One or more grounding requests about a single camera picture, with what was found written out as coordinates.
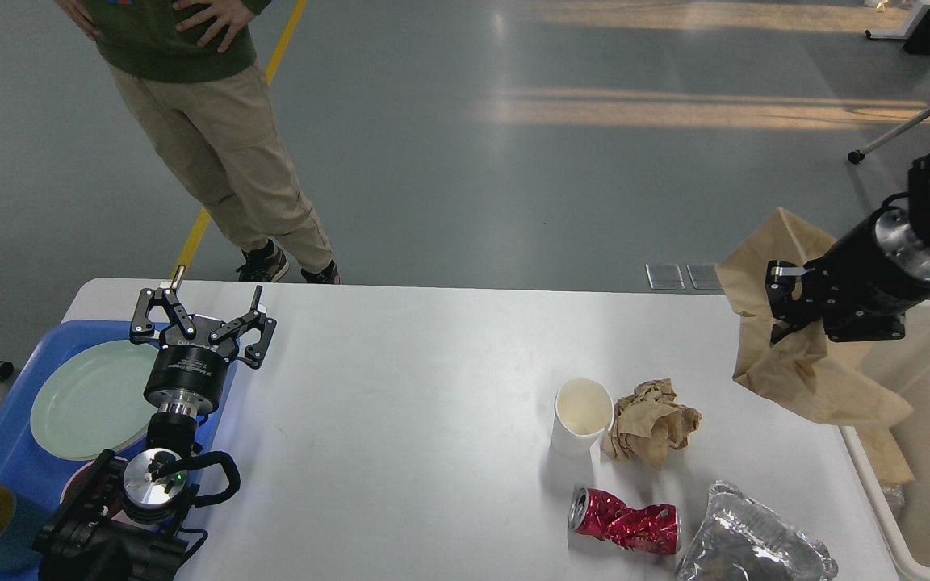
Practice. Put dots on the blue plastic tray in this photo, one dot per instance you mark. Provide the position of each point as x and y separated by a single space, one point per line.
25 467

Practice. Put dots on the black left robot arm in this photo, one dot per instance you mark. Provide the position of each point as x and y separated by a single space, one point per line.
160 486

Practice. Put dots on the brown paper bag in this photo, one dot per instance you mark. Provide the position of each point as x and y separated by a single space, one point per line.
806 373

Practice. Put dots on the crushed red can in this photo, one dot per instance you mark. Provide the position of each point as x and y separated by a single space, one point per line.
654 529

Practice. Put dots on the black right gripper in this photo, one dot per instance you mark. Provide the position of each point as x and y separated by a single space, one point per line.
861 286

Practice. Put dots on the person in green sweater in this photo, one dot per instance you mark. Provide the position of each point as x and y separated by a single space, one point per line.
188 73

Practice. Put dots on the aluminium foil tray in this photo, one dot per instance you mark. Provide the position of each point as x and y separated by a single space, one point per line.
742 539

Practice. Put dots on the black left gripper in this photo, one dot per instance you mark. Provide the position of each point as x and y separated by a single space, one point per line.
190 371

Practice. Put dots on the brown paper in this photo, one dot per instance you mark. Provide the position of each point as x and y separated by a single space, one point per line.
650 423

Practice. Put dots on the mint green plate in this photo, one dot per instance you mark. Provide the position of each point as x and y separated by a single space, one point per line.
97 393

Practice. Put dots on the white paper cup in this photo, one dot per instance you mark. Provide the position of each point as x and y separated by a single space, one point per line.
583 411

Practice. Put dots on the pink mug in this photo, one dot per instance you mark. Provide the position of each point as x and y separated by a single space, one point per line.
105 493

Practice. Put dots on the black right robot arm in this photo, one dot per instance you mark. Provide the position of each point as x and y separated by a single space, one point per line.
915 199

